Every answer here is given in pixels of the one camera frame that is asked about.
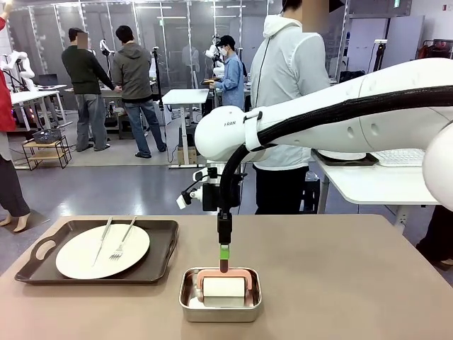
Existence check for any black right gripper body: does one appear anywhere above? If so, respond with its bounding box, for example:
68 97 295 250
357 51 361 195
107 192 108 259
202 166 222 213

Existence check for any pink lint roller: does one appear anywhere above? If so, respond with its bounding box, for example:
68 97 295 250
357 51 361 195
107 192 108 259
196 259 253 302

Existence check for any cardboard box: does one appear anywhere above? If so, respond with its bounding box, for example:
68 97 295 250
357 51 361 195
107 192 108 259
176 144 197 166

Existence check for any dark brown serving tray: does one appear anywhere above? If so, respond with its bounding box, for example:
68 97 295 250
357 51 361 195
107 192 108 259
14 219 180 285

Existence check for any rectangular steel container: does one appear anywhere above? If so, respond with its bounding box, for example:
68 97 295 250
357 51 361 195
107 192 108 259
178 267 263 323

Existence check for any silver fork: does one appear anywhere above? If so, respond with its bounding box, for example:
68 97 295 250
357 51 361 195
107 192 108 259
108 215 137 262

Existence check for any white standing desk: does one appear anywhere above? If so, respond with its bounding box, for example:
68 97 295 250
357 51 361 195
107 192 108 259
161 88 210 169

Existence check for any silver table knife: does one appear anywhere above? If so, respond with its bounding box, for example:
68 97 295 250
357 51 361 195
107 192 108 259
92 216 113 267

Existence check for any person in blue shirt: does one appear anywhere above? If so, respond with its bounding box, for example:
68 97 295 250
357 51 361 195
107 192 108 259
203 35 246 111

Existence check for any white round plate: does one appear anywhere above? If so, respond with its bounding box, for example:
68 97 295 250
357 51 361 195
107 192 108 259
55 223 151 280

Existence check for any person in white jacket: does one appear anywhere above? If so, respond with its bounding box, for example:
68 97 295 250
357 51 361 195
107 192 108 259
249 0 332 215

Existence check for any man in grey hoodie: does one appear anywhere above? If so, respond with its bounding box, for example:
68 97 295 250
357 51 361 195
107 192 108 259
112 25 167 159

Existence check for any white work table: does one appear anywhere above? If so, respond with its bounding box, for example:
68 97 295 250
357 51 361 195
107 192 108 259
311 152 442 217

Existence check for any black tray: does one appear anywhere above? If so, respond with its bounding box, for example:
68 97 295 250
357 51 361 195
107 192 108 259
311 148 379 167

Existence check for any man in dark sweater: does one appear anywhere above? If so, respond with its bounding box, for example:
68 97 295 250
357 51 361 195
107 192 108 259
62 27 116 152

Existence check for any white keyboard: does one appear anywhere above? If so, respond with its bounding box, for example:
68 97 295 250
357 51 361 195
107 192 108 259
371 148 426 167

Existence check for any white long table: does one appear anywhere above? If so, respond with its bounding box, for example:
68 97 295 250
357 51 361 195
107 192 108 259
10 84 74 130

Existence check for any person in dark trousers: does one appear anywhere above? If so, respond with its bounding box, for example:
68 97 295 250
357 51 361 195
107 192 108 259
415 205 453 270

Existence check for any white wrist camera with mount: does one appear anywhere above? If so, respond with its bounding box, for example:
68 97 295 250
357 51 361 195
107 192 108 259
176 169 210 210

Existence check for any black braided cable sleeve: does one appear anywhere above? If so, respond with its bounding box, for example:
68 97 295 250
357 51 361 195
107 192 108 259
217 84 453 213

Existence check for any wooden shelf black frame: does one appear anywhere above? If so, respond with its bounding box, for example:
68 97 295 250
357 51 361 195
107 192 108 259
21 136 72 171

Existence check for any grey wire basket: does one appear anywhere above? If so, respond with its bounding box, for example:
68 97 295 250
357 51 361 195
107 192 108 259
33 129 63 145

